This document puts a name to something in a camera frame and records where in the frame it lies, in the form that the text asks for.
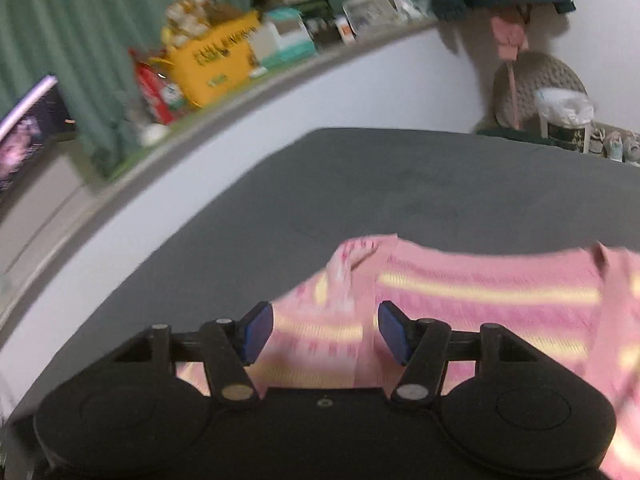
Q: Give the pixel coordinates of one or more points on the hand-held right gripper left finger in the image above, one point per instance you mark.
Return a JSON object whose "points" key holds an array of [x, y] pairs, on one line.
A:
{"points": [[259, 332]]}

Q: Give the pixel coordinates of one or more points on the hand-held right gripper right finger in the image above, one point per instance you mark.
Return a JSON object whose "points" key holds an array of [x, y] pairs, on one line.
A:
{"points": [[392, 332]]}

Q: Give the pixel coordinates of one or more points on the pink knit sweater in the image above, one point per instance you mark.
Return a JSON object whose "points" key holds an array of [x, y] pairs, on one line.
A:
{"points": [[475, 300]]}

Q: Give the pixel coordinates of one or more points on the grey curved ledge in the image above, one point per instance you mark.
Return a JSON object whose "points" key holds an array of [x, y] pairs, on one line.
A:
{"points": [[90, 205]]}

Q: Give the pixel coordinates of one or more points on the white bowl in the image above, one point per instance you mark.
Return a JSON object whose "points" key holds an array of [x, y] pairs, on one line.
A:
{"points": [[152, 132]]}

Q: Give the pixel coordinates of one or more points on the grey slatted cabinet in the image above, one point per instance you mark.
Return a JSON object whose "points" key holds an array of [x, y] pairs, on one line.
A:
{"points": [[40, 210]]}

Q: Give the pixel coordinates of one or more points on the red packet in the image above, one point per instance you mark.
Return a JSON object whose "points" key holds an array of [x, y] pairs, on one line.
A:
{"points": [[155, 95]]}

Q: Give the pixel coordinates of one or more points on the yellow cardboard box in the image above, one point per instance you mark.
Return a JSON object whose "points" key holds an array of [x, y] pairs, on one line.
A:
{"points": [[220, 65]]}

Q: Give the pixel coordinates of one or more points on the white bag on bin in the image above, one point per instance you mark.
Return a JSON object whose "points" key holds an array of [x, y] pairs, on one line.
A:
{"points": [[565, 110]]}

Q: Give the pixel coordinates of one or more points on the pale sneaker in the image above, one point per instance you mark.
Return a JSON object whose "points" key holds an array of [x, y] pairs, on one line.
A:
{"points": [[632, 147], [612, 145]]}

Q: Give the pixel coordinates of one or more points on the white and teal box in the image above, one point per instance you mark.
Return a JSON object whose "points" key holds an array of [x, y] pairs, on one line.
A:
{"points": [[285, 40]]}

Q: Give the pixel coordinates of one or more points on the round woven cushion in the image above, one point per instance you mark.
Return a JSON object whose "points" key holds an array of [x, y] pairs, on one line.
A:
{"points": [[545, 75]]}

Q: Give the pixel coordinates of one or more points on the curved computer monitor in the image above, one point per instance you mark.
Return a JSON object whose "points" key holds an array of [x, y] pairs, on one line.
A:
{"points": [[30, 135]]}

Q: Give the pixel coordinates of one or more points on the small pill bottle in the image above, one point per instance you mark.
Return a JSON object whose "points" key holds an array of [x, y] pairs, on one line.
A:
{"points": [[344, 29]]}

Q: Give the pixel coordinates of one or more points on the pink hanging cloth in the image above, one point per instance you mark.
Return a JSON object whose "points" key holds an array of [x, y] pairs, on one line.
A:
{"points": [[510, 35]]}

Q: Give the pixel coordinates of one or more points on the plush monkey toy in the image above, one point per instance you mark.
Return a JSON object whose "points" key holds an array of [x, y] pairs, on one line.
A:
{"points": [[187, 20]]}

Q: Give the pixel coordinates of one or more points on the clear zip pouch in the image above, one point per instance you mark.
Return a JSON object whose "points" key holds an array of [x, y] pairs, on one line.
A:
{"points": [[375, 10]]}

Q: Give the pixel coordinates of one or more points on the green curtain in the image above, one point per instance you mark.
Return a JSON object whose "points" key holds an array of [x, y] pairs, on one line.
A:
{"points": [[100, 20]]}

